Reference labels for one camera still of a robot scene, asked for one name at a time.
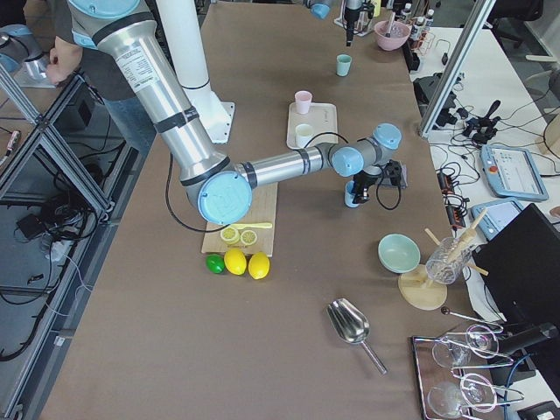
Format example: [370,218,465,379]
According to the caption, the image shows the mint green cup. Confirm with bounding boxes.
[336,54,353,77]

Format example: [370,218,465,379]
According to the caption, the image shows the light blue cup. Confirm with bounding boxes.
[344,181,359,208]

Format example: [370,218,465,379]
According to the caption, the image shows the pink cup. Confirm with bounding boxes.
[294,90,312,115]

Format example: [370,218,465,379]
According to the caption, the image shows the cream white cup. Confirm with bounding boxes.
[294,123,314,148]

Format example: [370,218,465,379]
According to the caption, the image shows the cream plastic tray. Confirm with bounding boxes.
[286,102,339,149]

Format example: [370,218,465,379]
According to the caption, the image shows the metal muddler rod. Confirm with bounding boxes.
[385,11,396,38]

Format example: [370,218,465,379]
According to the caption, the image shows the pink bowl with ice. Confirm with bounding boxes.
[374,20,410,51]

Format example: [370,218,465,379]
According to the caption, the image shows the mint green bowl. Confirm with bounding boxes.
[378,234,421,274]

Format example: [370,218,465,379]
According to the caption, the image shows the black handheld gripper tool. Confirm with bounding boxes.
[462,100,501,144]

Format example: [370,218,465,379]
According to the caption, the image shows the clear glass on stand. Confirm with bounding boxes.
[425,237,472,284]

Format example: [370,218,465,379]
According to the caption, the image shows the blue teach pendant front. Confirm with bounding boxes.
[480,144,550,202]

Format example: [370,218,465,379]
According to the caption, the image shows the wooden cup tree stand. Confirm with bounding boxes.
[398,210,488,311]

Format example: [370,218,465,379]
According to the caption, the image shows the wooden cutting board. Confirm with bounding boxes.
[201,183,278,257]

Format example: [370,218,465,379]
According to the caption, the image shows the black monitor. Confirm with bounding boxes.
[473,204,559,326]

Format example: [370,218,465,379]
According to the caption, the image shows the metal scoop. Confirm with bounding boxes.
[327,297,388,375]

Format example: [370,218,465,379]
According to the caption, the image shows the yellow plastic knife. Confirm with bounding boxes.
[230,222,273,230]

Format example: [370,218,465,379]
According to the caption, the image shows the yellow lemon left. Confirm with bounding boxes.
[248,252,270,280]

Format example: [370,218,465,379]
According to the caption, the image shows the yellow lemon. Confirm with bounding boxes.
[224,248,247,276]
[248,252,270,280]

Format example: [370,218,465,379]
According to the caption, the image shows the yellow lemon middle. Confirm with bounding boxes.
[224,248,247,276]

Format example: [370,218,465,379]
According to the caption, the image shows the green lime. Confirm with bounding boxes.
[205,254,226,274]

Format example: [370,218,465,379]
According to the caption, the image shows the standing person dark shirt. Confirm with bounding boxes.
[46,10,156,157]

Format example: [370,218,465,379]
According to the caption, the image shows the aluminium frame post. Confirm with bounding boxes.
[418,0,495,140]

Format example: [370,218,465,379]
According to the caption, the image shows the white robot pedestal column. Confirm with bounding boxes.
[157,0,235,144]

